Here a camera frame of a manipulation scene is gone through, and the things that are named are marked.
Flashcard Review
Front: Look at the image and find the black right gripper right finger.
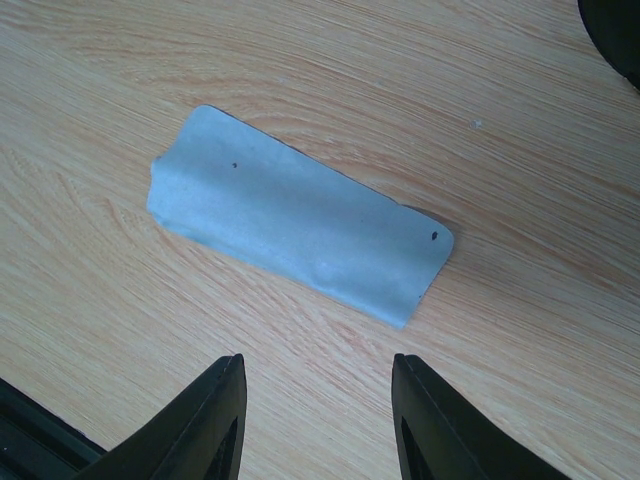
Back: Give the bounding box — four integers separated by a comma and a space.
391, 354, 567, 479

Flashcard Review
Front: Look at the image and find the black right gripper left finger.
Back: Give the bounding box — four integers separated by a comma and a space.
75, 354, 247, 479

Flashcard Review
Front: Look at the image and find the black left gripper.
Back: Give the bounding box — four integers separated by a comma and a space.
577, 0, 640, 90

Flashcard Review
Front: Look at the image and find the light blue cleaning cloth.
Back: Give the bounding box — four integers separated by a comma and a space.
147, 105, 454, 328

